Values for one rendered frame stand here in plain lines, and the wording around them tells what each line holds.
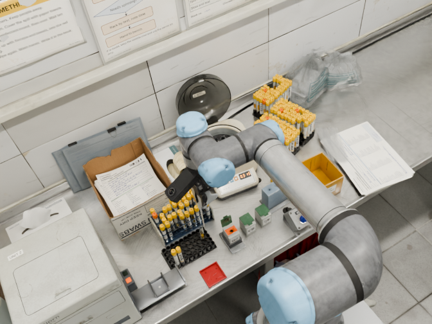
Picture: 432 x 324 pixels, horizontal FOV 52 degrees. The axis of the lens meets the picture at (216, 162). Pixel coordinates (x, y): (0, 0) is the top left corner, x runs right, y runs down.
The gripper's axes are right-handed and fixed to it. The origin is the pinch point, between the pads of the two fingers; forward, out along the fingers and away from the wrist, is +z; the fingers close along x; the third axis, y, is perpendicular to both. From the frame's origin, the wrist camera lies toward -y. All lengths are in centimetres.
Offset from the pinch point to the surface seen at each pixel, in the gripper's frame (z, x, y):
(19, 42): -38, 54, -25
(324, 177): 26, 1, 51
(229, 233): 18.9, -3.3, 7.2
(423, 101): 26, 10, 111
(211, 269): 26.3, -7.9, -3.3
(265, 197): 19.1, 1.9, 25.2
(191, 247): 24.1, 2.0, -5.5
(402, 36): 27, 48, 137
